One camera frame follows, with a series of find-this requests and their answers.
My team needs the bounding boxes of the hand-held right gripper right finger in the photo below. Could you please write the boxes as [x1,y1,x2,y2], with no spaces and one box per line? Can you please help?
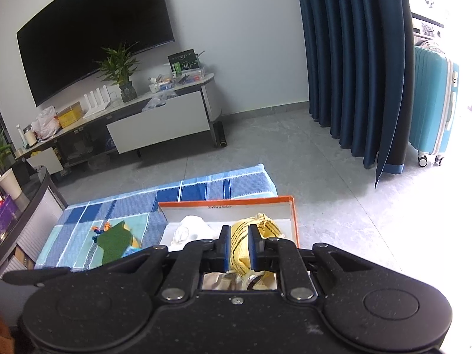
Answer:
[248,224,373,302]

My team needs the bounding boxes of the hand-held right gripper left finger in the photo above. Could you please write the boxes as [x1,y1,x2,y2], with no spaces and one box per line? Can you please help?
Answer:
[107,225,232,302]

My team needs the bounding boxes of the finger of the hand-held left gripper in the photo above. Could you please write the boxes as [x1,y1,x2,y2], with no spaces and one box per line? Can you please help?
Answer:
[2,268,71,285]

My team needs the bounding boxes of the yellow striped cloth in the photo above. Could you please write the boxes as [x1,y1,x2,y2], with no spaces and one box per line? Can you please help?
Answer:
[229,212,286,291]

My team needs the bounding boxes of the orange-rimmed cardboard box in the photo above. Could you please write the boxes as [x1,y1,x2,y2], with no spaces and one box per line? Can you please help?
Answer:
[158,195,299,292]

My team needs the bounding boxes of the white face mask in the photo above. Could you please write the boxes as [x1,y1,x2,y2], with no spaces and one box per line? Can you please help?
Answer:
[170,215,218,246]

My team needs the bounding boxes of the blue checked blanket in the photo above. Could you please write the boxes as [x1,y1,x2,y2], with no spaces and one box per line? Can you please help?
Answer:
[35,163,278,271]

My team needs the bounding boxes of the small colourful toys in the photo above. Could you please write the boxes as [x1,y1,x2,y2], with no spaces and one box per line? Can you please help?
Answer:
[89,221,112,242]

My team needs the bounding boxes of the green and yellow sponge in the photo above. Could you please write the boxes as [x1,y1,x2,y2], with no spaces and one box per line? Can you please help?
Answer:
[95,220,142,266]

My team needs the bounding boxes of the black coffee table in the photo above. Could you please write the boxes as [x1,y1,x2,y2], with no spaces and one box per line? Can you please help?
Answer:
[0,166,69,277]

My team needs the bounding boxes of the white paper cup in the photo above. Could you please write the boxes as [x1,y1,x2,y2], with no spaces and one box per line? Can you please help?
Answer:
[0,168,23,200]

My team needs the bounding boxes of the black box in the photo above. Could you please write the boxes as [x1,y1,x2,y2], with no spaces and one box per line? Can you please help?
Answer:
[17,158,39,185]

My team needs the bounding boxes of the black roll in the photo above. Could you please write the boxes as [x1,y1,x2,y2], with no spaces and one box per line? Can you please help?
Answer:
[213,120,228,149]

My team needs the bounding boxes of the white storage box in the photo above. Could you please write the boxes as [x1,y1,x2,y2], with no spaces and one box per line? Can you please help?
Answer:
[27,147,63,175]

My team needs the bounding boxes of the green leafy potted plant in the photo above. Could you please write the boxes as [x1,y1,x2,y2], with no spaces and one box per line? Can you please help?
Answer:
[0,129,15,174]

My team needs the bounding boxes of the white drawer front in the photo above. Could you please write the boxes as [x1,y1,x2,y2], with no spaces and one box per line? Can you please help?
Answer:
[106,91,211,155]

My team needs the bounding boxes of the white and dark television stand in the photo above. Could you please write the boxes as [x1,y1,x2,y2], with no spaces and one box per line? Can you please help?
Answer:
[15,72,223,172]

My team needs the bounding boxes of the white plastic bag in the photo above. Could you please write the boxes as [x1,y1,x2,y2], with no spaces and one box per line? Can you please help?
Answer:
[31,106,60,140]

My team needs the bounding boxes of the clear plastic bag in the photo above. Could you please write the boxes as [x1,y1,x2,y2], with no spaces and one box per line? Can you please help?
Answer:
[142,92,178,112]

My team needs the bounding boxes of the yellow box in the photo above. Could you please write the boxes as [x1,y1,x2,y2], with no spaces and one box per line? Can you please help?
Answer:
[57,102,85,128]

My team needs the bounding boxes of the clear tray of small things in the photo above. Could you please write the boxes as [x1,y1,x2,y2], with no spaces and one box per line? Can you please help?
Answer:
[148,69,206,94]

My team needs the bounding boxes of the white router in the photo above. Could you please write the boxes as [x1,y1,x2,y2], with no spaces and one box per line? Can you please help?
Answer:
[83,85,111,119]

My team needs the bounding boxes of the green box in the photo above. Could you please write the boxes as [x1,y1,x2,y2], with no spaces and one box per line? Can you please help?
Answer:
[168,49,201,76]

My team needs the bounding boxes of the potted plant in dark vase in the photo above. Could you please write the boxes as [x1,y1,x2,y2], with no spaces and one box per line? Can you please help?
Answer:
[95,42,140,104]

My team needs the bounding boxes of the dark blue curtain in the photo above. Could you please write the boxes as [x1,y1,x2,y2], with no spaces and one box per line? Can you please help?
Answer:
[294,0,415,189]

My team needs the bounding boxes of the teal suitcase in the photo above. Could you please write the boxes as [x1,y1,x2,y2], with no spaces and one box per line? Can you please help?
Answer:
[407,42,461,167]

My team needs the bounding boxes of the white appliance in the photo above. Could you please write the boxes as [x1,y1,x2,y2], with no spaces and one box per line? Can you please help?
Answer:
[404,0,456,50]

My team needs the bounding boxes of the black wall television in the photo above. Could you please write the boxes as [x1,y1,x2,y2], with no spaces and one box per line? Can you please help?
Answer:
[16,0,175,107]

